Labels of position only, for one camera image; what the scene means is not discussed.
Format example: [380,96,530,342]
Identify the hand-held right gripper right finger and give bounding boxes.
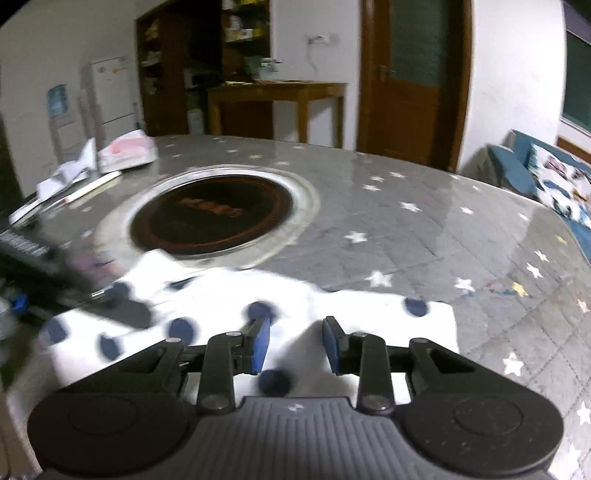
[322,316,478,413]

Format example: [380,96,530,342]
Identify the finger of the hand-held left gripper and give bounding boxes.
[55,251,116,308]

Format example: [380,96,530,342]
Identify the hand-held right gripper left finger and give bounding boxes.
[113,315,271,413]

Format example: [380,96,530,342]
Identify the white polka dot garment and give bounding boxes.
[9,249,458,407]

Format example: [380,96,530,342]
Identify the crumpled white paper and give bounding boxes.
[37,137,99,200]

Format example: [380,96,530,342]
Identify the grey star-printed tablecloth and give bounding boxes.
[0,134,591,480]

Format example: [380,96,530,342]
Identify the black round induction cooktop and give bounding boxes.
[129,178,296,254]

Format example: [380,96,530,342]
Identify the pink tissue pack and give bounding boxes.
[99,130,156,170]

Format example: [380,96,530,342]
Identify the white refrigerator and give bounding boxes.
[89,55,140,140]

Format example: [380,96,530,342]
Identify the dark wooden shelf cabinet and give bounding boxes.
[136,0,273,136]

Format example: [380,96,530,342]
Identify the blue sofa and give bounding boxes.
[462,129,591,260]

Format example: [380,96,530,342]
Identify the wooden side table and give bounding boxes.
[207,81,348,145]

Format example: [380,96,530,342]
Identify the brown wooden door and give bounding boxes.
[358,0,475,172]

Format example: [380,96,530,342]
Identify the butterfly print pillow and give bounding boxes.
[526,143,591,228]

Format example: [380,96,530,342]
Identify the green framed window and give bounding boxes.
[560,0,591,136]

